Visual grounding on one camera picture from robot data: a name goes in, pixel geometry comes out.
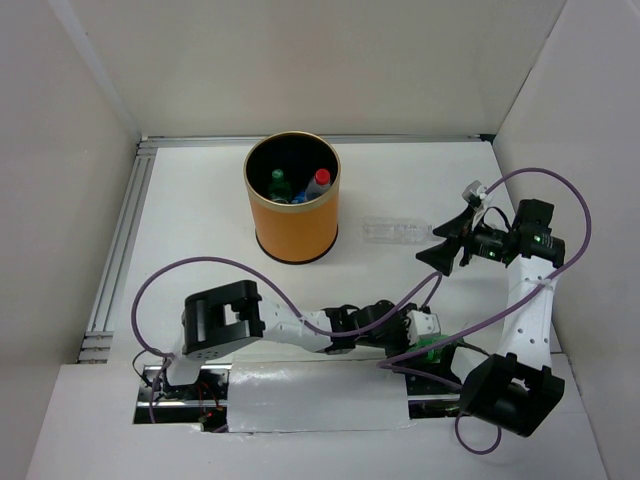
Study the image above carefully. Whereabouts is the clear bottle without label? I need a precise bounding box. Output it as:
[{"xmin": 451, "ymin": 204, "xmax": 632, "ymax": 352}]
[{"xmin": 362, "ymin": 217, "xmax": 432, "ymax": 245}]

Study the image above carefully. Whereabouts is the clear bottle red label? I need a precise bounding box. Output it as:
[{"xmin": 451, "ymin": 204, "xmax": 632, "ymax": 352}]
[{"xmin": 304, "ymin": 168, "xmax": 331, "ymax": 201}]

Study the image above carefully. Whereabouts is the clear bottle blue label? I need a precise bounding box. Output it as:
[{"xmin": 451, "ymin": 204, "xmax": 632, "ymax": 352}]
[{"xmin": 291, "ymin": 190, "xmax": 308, "ymax": 204}]

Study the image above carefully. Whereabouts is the small green bottle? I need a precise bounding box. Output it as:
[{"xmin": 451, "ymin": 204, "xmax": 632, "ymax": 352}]
[{"xmin": 268, "ymin": 169, "xmax": 292, "ymax": 204}]

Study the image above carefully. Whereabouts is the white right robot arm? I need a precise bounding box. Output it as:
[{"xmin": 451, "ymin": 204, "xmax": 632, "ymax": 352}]
[{"xmin": 416, "ymin": 199, "xmax": 565, "ymax": 437}]

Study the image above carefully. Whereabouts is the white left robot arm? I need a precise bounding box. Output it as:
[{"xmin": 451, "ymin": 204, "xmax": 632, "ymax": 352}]
[{"xmin": 161, "ymin": 280, "xmax": 425, "ymax": 399}]

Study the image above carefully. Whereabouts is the orange cylindrical bin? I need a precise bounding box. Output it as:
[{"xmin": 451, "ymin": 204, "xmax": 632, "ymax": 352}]
[{"xmin": 243, "ymin": 131, "xmax": 342, "ymax": 265}]

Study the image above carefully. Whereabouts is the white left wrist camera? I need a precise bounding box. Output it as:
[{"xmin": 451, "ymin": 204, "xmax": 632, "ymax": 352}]
[{"xmin": 407, "ymin": 310, "xmax": 441, "ymax": 346}]

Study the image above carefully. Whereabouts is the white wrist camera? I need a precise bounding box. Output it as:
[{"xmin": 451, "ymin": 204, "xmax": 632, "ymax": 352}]
[
  {"xmin": 462, "ymin": 180, "xmax": 489, "ymax": 212},
  {"xmin": 407, "ymin": 310, "xmax": 441, "ymax": 346}
]

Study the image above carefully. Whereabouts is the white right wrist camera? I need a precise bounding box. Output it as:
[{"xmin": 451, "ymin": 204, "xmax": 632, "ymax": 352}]
[{"xmin": 462, "ymin": 180, "xmax": 489, "ymax": 212}]

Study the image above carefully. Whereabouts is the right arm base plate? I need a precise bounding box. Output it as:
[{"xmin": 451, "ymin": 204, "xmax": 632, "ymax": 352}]
[{"xmin": 405, "ymin": 374, "xmax": 459, "ymax": 420}]

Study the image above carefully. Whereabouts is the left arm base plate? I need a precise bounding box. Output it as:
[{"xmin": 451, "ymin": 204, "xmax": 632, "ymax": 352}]
[{"xmin": 133, "ymin": 364, "xmax": 231, "ymax": 432}]

